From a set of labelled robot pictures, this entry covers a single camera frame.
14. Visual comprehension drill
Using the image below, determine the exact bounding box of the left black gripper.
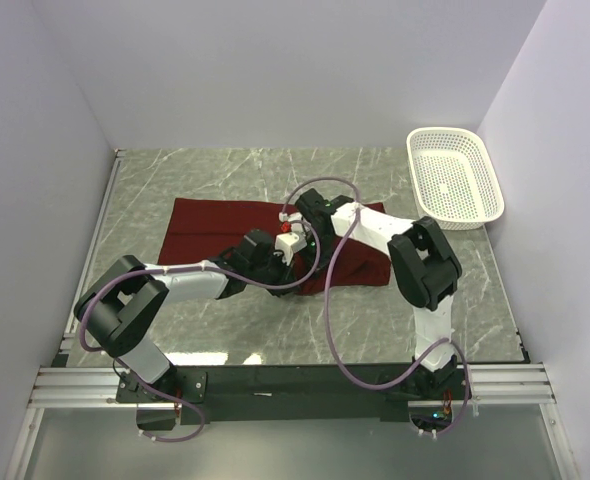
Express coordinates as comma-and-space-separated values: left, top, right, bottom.
248, 248, 300, 298

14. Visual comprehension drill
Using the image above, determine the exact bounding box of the white plastic laundry basket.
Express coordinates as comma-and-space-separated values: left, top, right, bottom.
406, 127, 505, 231

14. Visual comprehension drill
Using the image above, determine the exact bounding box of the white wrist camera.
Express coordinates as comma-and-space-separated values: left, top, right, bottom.
278, 212, 302, 224
274, 220, 307, 266

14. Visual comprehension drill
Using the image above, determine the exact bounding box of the dark red t-shirt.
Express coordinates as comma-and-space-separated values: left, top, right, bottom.
158, 198, 391, 296

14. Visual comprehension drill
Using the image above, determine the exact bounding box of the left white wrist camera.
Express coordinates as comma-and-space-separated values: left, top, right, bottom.
274, 220, 307, 266

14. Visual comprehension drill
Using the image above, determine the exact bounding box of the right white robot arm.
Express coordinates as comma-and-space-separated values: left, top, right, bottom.
295, 189, 462, 399

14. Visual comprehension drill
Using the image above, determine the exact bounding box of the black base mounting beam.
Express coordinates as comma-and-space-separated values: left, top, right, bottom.
114, 363, 476, 426

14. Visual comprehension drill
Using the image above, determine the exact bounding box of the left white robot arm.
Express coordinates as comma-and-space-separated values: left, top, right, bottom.
74, 229, 307, 402

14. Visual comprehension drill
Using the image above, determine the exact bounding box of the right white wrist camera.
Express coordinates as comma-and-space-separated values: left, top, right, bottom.
278, 212, 302, 224

